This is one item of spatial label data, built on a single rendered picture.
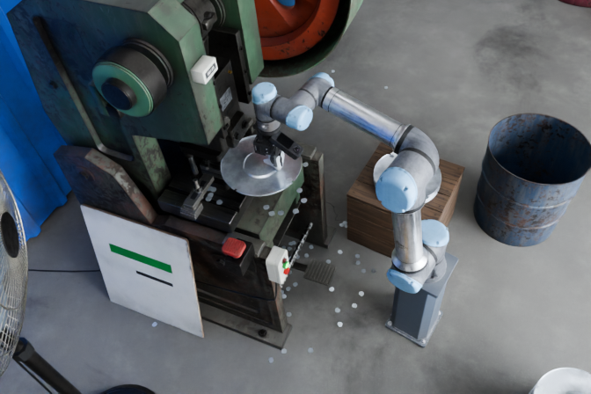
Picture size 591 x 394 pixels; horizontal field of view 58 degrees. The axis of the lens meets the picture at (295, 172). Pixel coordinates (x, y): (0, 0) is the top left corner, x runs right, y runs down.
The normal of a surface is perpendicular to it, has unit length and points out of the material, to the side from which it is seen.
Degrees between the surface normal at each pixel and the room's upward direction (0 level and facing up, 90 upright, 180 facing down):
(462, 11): 0
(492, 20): 0
